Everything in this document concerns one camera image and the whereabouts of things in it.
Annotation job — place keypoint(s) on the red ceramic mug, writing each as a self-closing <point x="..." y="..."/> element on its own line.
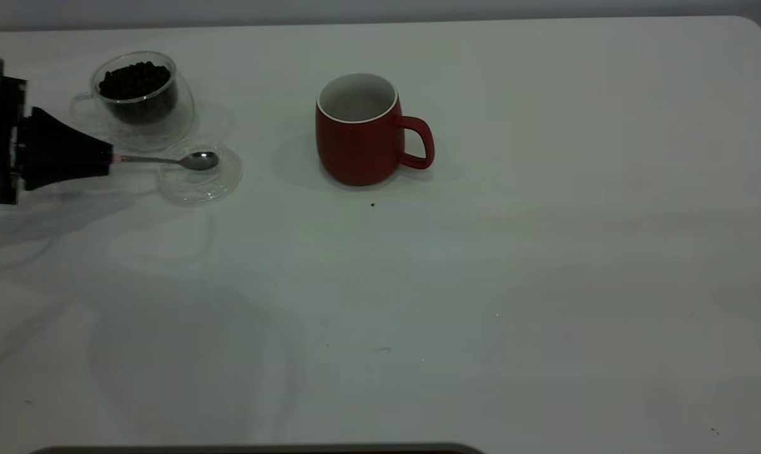
<point x="355" y="151"/>

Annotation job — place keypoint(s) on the coffee beans heap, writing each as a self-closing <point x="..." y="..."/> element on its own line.
<point x="134" y="81"/>

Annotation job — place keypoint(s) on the double-walled glass cup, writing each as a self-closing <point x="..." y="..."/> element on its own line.
<point x="166" y="120"/>

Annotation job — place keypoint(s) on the small clear glass dish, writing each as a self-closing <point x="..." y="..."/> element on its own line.
<point x="197" y="186"/>

